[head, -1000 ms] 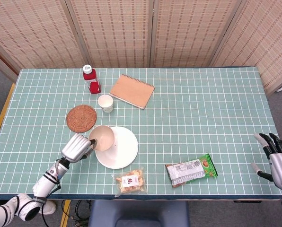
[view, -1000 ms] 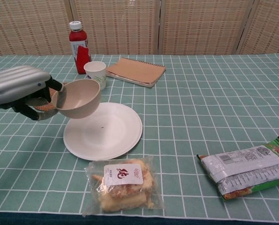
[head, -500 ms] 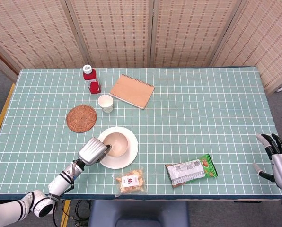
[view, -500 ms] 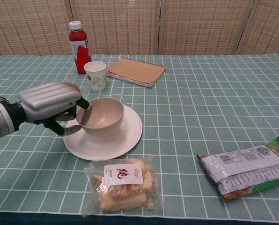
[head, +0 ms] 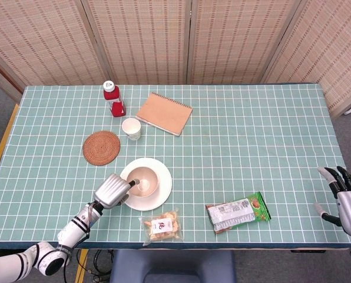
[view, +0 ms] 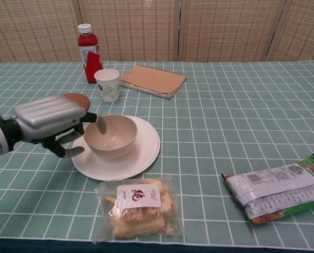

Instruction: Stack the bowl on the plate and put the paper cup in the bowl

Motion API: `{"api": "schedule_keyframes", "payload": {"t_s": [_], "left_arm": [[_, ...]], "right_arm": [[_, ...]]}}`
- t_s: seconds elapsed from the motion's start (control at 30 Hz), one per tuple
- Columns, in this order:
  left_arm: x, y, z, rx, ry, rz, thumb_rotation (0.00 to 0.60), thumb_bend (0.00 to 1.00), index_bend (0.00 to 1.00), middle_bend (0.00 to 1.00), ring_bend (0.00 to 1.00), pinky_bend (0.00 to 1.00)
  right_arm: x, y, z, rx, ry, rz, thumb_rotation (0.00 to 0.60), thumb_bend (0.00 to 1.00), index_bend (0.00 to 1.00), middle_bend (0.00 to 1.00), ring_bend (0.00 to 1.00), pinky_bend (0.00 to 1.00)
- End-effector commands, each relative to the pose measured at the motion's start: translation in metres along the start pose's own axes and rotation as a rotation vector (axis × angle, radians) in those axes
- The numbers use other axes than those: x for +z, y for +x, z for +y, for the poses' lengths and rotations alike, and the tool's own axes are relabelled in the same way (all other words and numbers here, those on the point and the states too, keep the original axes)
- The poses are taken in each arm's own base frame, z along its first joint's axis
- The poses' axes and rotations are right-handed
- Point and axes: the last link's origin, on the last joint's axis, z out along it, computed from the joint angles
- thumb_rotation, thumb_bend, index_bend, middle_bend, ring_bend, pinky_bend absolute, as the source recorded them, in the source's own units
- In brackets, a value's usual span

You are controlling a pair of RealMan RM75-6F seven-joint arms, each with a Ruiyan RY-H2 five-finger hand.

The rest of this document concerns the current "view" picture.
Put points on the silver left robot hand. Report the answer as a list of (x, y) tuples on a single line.
[(46, 116)]

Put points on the white paper cup leaf print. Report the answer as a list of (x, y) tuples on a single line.
[(107, 85)]

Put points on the beige bowl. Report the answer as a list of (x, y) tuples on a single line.
[(115, 138)]

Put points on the white round plate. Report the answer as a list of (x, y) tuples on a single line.
[(146, 153)]

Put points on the round woven rattan coaster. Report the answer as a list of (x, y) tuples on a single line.
[(79, 99)]

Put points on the red juice bottle white cap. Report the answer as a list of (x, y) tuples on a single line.
[(89, 58)]

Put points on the brown spiral notebook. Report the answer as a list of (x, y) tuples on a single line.
[(153, 79)]

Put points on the clear bag of bread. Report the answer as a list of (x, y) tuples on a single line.
[(139, 208)]

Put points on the green checked tablecloth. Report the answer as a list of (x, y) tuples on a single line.
[(212, 126)]

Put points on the bamboo folding screen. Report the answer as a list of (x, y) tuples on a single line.
[(225, 29)]

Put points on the green and white snack packet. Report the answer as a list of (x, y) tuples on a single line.
[(278, 189)]

